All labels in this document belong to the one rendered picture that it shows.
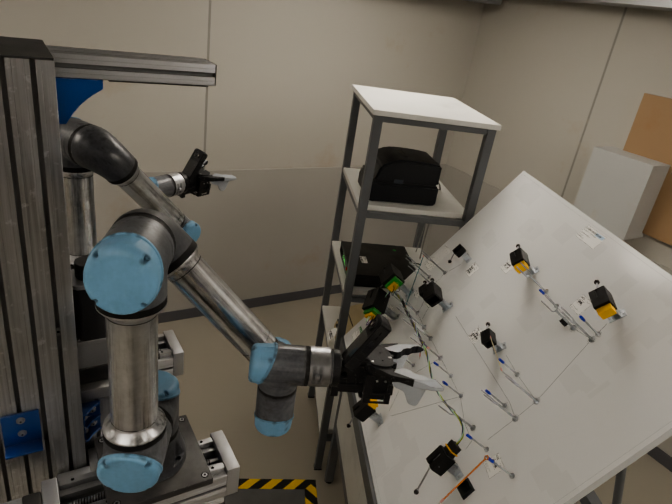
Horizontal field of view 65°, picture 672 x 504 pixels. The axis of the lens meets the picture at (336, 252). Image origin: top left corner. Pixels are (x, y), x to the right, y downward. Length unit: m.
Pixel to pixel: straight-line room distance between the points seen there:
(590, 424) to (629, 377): 0.14
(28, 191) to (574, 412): 1.28
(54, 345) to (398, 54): 3.24
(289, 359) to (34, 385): 0.61
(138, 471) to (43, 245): 0.47
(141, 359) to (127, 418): 0.13
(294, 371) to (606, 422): 0.75
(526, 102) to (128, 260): 3.50
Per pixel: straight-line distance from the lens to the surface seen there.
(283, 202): 3.83
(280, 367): 0.98
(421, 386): 0.99
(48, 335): 1.28
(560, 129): 3.89
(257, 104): 3.55
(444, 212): 2.27
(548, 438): 1.45
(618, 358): 1.47
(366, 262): 2.45
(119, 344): 0.98
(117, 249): 0.87
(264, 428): 1.08
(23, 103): 1.09
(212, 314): 1.07
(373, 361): 1.01
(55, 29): 3.23
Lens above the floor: 2.18
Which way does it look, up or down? 25 degrees down
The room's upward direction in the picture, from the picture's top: 9 degrees clockwise
